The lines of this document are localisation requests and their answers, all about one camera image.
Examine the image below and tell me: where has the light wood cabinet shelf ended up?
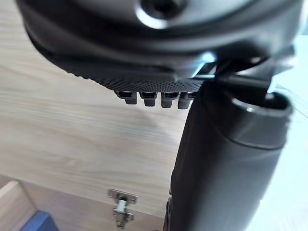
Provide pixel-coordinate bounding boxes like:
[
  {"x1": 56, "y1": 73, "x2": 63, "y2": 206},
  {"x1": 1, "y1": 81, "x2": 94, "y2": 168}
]
[{"x1": 0, "y1": 180, "x2": 37, "y2": 231}]

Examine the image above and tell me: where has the light wood cabinet door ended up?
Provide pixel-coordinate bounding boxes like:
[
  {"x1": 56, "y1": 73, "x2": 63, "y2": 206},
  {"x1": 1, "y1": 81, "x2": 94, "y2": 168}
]
[{"x1": 0, "y1": 0, "x2": 200, "y2": 231}]

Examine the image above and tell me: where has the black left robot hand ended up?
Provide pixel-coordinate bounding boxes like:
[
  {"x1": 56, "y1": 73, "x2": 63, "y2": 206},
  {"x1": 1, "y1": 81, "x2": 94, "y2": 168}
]
[{"x1": 14, "y1": 0, "x2": 303, "y2": 231}]

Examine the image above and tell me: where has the blue folder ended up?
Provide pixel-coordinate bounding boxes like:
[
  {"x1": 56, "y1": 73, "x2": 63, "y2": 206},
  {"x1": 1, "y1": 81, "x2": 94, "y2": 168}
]
[{"x1": 20, "y1": 209, "x2": 58, "y2": 231}]

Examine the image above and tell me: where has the silver metal door hinge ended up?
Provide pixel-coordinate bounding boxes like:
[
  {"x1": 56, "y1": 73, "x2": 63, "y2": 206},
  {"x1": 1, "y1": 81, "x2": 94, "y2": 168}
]
[{"x1": 107, "y1": 188, "x2": 138, "y2": 229}]

